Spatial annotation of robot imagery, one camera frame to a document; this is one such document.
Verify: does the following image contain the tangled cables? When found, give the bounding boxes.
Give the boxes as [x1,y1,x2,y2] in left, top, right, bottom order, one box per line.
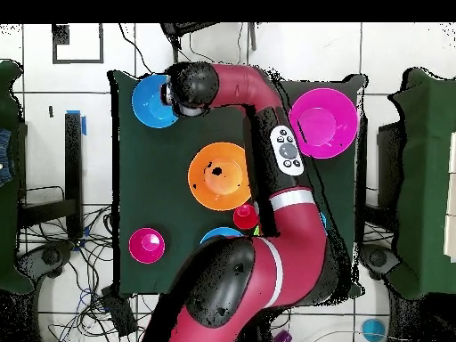
[17,204,161,342]

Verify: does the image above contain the large pink bowl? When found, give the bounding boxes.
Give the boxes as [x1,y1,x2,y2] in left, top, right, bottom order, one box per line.
[288,87,359,159]

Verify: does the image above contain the blue tape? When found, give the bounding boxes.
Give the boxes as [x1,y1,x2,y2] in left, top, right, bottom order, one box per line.
[66,109,87,136]

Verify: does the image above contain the dark green tablecloth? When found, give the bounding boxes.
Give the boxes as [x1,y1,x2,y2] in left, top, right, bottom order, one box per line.
[107,69,368,298]

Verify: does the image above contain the orange bowl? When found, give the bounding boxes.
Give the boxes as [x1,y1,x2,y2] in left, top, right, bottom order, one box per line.
[187,141,253,212]

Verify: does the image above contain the black swivel chair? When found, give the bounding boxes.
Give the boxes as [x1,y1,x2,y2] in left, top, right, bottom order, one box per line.
[358,243,401,282]
[15,241,77,282]

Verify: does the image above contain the black cable with plug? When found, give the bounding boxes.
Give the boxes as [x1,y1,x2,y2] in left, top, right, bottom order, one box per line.
[118,23,159,80]

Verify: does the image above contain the black power strip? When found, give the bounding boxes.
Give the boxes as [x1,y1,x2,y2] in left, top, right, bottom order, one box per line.
[99,286,139,338]

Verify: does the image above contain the blue round object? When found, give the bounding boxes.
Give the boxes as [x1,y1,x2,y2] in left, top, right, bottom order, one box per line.
[361,317,387,342]

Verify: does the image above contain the black table frame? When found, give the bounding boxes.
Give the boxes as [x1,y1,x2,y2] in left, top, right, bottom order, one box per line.
[16,111,85,240]

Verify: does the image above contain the white box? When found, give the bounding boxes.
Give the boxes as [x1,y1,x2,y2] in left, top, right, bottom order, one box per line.
[443,130,456,264]

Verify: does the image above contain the green side table cloth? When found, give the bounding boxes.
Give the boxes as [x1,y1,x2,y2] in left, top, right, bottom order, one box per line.
[386,66,456,301]
[0,59,36,297]

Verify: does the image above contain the red cup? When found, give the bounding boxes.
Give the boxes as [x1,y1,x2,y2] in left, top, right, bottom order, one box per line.
[232,203,260,231]

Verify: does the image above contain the blue denim fabric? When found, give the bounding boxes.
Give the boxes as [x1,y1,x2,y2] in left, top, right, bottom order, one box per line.
[0,127,16,188]

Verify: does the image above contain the small pink-red bowl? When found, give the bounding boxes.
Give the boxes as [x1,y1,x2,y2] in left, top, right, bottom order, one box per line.
[127,226,166,265]

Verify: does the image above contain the blue bowl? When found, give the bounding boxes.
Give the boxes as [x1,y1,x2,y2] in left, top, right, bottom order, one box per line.
[130,73,180,129]
[199,226,245,246]

